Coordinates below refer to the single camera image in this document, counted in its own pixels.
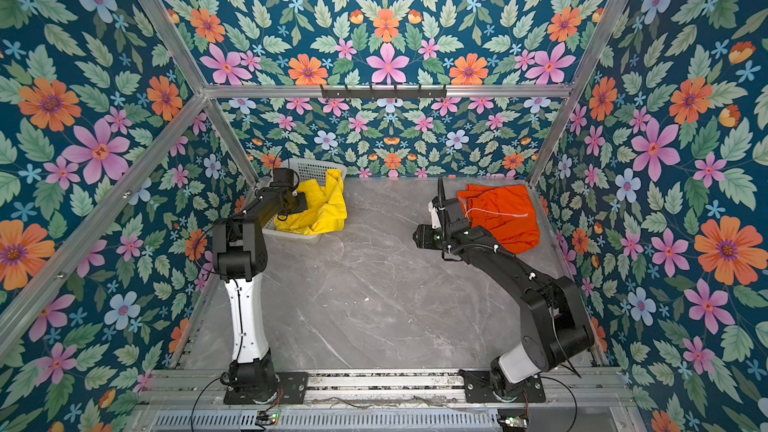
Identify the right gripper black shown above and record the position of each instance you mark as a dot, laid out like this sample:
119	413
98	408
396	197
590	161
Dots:
424	236

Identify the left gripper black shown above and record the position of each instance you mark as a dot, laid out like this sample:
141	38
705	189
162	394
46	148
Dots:
297	205

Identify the yellow shorts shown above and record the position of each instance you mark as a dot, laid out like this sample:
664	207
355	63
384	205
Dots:
327	211

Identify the orange shorts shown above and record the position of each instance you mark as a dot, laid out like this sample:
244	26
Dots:
506	212

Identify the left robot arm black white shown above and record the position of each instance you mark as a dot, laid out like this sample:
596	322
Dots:
240	256

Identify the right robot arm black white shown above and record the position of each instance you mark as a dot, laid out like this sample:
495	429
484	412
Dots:
554	325

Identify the white plastic laundry basket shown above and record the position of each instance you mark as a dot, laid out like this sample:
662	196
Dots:
306	169

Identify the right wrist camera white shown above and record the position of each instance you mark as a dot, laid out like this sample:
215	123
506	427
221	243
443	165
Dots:
444	211

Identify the black hook rail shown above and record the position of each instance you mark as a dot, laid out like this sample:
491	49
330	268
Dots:
370	92

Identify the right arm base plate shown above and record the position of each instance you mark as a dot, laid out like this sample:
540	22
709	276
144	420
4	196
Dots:
491	386

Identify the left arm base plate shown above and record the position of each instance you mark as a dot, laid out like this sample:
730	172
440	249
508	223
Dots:
284	387

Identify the aluminium mounting rail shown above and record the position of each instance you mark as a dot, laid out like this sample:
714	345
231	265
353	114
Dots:
445	387

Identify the white slotted cable duct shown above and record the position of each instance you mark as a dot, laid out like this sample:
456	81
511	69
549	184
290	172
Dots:
328	420

